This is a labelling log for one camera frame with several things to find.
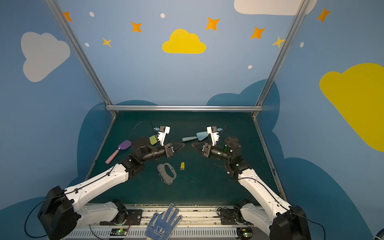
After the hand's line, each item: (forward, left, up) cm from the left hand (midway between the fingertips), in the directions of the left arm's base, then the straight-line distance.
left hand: (185, 146), depth 68 cm
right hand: (+2, -5, -1) cm, 5 cm away
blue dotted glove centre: (-28, +11, -28) cm, 41 cm away
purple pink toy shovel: (+17, +44, -27) cm, 54 cm away
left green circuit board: (-31, +32, -29) cm, 53 cm away
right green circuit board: (-31, -30, -30) cm, 52 cm away
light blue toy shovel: (+27, -9, -28) cm, 40 cm away
